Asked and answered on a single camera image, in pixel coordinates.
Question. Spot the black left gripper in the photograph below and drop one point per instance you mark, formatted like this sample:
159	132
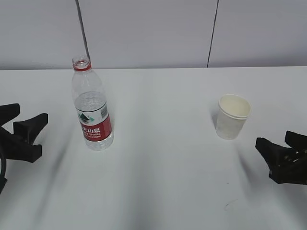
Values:
19	146

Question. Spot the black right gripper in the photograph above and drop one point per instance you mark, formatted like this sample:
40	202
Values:
288	165

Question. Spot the white paper cup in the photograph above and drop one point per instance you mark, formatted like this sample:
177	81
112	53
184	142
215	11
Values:
234	105
230	121

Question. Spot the clear red-label water bottle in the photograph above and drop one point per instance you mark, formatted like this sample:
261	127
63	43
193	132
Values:
91	104

